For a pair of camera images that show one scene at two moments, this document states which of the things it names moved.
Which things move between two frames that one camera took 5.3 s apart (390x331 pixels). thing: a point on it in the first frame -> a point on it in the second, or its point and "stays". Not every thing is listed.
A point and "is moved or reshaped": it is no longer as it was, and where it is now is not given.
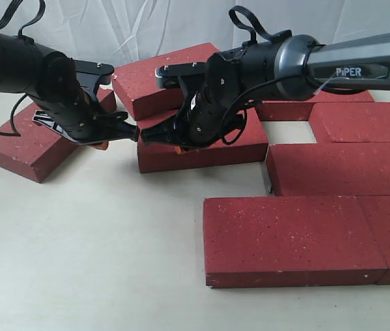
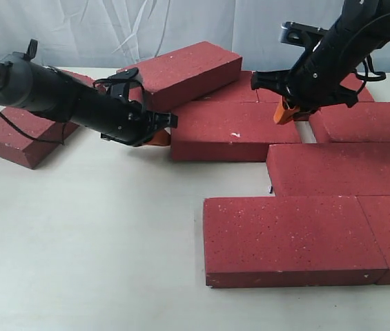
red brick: x=372 y=169 stays
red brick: x=139 y=83 is moved or reshaped
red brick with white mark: x=251 y=147 is moved or reshaped
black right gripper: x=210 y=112 -> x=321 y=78
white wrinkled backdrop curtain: x=117 y=32 stays
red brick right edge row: x=366 y=122 stays
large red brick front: x=283 y=241 stays
